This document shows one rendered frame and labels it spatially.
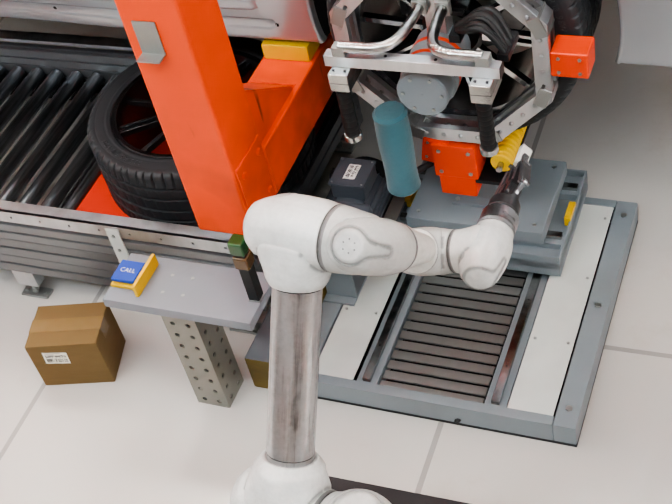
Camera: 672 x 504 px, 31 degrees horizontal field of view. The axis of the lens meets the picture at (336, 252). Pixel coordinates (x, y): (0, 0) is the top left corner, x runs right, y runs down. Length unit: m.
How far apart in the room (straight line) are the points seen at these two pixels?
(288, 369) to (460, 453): 0.92
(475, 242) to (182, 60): 0.77
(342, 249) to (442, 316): 1.27
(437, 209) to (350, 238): 1.32
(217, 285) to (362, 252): 0.99
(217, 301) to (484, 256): 0.74
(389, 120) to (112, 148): 0.93
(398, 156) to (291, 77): 0.43
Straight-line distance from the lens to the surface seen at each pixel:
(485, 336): 3.32
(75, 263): 3.67
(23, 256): 3.78
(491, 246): 2.67
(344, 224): 2.16
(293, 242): 2.23
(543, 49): 2.85
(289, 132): 3.19
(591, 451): 3.15
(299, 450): 2.43
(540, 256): 3.36
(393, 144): 3.00
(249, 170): 2.98
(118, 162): 3.47
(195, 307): 3.04
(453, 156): 3.13
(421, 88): 2.82
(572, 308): 3.34
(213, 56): 2.79
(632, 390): 3.26
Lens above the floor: 2.59
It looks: 44 degrees down
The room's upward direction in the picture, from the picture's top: 15 degrees counter-clockwise
